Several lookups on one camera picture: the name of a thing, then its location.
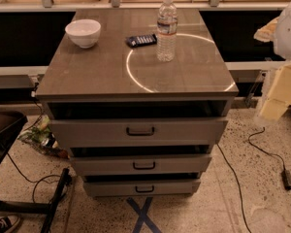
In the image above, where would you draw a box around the grey top drawer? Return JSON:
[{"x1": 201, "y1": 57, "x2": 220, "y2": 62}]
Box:
[{"x1": 50, "y1": 117, "x2": 227, "y2": 149}]

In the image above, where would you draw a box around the grey drawer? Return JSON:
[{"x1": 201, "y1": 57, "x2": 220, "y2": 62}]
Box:
[
  {"x1": 50, "y1": 117, "x2": 227, "y2": 149},
  {"x1": 71, "y1": 154, "x2": 211, "y2": 176},
  {"x1": 83, "y1": 179, "x2": 201, "y2": 197}
]

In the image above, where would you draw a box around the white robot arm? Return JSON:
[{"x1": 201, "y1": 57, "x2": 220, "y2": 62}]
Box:
[{"x1": 254, "y1": 2, "x2": 291, "y2": 127}]

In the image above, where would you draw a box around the grey three-drawer cabinet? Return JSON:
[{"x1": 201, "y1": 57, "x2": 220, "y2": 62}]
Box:
[{"x1": 37, "y1": 9, "x2": 238, "y2": 183}]

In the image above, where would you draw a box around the grey middle drawer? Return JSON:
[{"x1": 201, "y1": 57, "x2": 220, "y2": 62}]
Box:
[{"x1": 71, "y1": 154, "x2": 211, "y2": 176}]

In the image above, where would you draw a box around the grey bottom drawer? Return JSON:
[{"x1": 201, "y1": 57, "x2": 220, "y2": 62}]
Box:
[{"x1": 83, "y1": 179, "x2": 201, "y2": 197}]

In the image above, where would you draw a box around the clear plastic water bottle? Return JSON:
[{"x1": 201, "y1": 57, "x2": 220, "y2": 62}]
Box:
[{"x1": 156, "y1": 0, "x2": 178, "y2": 62}]

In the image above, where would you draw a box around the white ceramic bowl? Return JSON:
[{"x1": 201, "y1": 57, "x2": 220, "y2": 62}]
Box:
[{"x1": 65, "y1": 19, "x2": 101, "y2": 49}]

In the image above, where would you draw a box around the green plastic bag clutter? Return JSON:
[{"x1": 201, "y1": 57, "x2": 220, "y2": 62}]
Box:
[{"x1": 18, "y1": 115, "x2": 69, "y2": 159}]

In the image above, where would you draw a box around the black and white sneaker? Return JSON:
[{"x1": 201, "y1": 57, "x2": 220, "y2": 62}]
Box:
[{"x1": 0, "y1": 216, "x2": 20, "y2": 233}]

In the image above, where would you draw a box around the black power adapter with cable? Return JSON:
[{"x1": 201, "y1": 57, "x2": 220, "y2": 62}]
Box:
[{"x1": 248, "y1": 128, "x2": 291, "y2": 191}]

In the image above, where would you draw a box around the black cable on floor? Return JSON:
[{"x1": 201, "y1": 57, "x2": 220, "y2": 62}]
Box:
[{"x1": 216, "y1": 143, "x2": 252, "y2": 233}]

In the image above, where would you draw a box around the black table leg frame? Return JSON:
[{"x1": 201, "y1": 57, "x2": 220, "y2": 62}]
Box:
[{"x1": 0, "y1": 168, "x2": 72, "y2": 233}]

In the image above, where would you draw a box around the black cable left floor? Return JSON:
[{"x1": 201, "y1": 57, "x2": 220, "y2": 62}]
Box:
[{"x1": 6, "y1": 152, "x2": 64, "y2": 204}]

